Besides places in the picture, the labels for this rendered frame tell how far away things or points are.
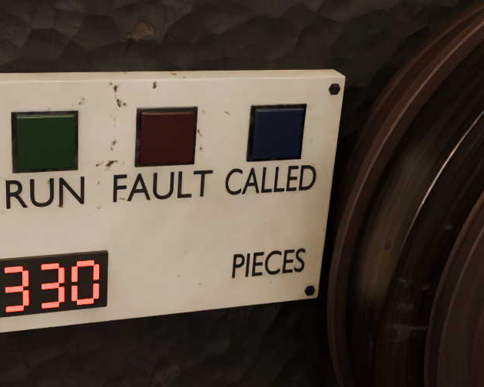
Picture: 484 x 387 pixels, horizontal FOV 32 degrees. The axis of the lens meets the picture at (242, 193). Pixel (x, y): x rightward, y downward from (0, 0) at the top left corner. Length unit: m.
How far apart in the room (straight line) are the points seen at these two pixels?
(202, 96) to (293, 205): 0.11
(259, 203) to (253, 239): 0.03
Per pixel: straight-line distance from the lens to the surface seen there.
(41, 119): 0.56
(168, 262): 0.62
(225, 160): 0.60
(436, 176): 0.51
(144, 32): 0.58
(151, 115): 0.57
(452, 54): 0.57
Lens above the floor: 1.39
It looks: 22 degrees down
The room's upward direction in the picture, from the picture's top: 5 degrees clockwise
